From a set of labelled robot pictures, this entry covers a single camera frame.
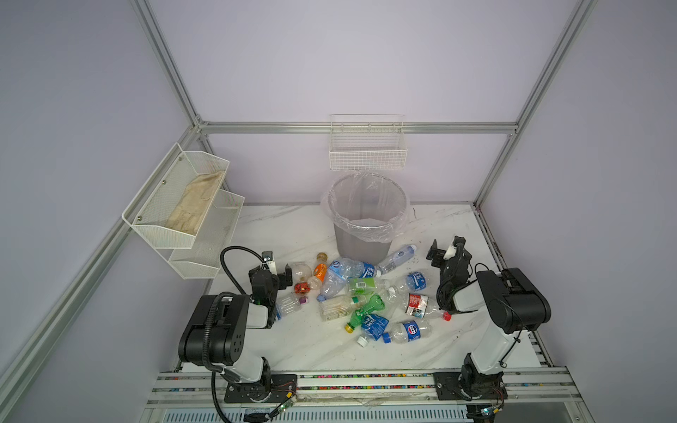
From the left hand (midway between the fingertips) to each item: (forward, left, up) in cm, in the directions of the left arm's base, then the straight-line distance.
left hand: (272, 267), depth 94 cm
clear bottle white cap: (+6, -46, -3) cm, 47 cm away
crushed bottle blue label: (-3, -25, +1) cm, 25 cm away
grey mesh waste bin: (+7, -36, 0) cm, 37 cm away
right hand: (+7, -64, +7) cm, 64 cm away
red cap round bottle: (-1, -10, -2) cm, 11 cm away
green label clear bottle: (-6, -36, 0) cm, 37 cm away
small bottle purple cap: (-14, -7, -1) cm, 16 cm away
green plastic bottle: (-13, -37, 0) cm, 39 cm away
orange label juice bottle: (-1, -18, +1) cm, 18 cm away
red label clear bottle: (-14, -52, -1) cm, 53 cm away
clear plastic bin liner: (+21, -35, +10) cm, 42 cm away
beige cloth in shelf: (+8, +21, +25) cm, 33 cm away
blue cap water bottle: (-23, -46, +1) cm, 51 cm away
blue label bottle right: (-6, -51, +1) cm, 52 cm away
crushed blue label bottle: (-22, -36, +1) cm, 42 cm away
